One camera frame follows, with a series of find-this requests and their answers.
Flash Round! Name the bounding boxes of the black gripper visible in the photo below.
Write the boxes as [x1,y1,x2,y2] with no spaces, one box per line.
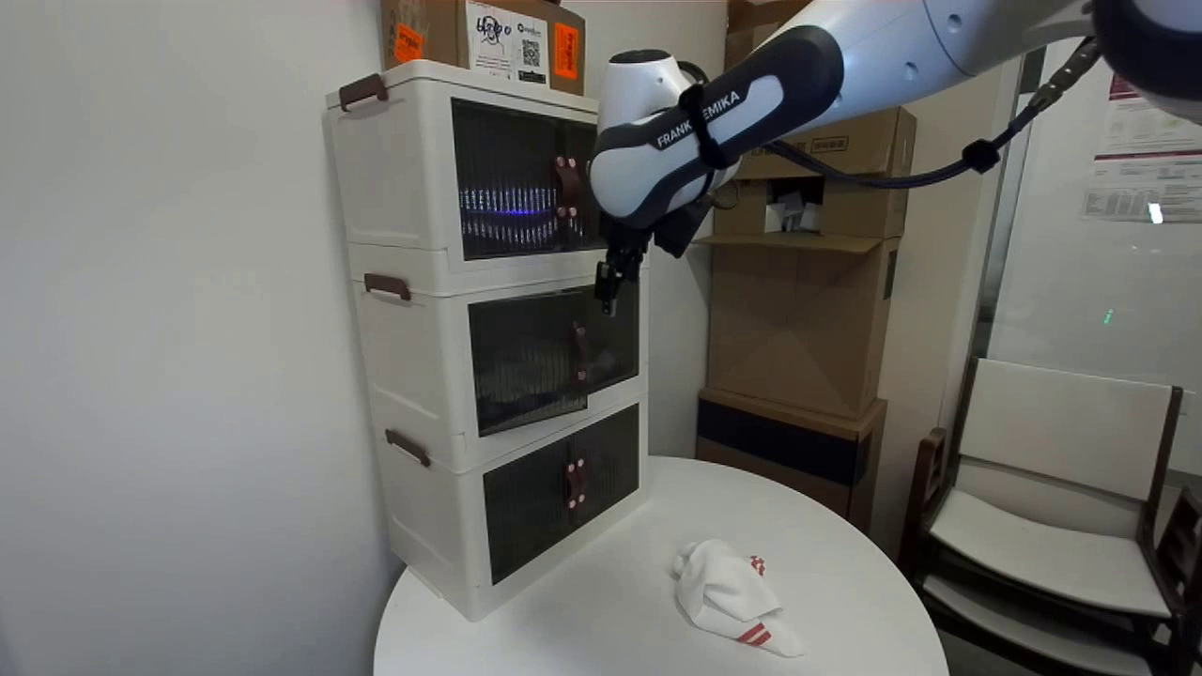
[590,218,660,312]

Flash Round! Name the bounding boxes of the large plain cardboard box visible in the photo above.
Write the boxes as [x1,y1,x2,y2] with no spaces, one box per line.
[704,238,902,426]

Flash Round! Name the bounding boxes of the dark brown base box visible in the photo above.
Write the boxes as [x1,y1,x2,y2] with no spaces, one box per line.
[695,389,891,531]

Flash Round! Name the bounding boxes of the white three-tier storage cabinet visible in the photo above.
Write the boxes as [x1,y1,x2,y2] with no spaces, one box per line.
[323,57,656,623]

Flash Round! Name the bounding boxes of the cardboard box with cutout opening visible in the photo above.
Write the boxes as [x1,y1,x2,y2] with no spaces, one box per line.
[708,104,922,250]

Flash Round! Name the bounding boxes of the narrow tall cardboard box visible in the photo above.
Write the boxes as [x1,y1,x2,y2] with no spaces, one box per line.
[723,0,819,44]

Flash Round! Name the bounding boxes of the labelled cardboard box orange stickers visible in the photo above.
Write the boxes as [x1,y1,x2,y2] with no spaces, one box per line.
[378,0,590,98]

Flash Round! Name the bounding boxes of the white cloth with red stripes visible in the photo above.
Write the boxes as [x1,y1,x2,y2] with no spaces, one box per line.
[668,539,812,661]

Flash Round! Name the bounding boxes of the white cushioned dark wooden chair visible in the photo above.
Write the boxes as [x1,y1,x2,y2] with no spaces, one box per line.
[899,358,1196,676]

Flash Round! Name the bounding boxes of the white paper notice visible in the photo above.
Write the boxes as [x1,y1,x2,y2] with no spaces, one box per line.
[1083,68,1202,231]

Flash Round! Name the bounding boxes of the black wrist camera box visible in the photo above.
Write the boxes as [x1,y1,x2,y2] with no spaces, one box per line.
[651,196,723,265]

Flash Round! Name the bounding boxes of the brown cabinet side handle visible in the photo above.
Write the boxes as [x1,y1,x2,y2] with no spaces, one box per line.
[382,429,437,471]
[333,71,390,112]
[362,272,412,303]

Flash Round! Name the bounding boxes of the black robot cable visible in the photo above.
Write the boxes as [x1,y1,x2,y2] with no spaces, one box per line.
[749,33,1110,196]

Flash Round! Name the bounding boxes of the grey metal door frame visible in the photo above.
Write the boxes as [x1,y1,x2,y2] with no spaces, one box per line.
[969,49,1053,416]

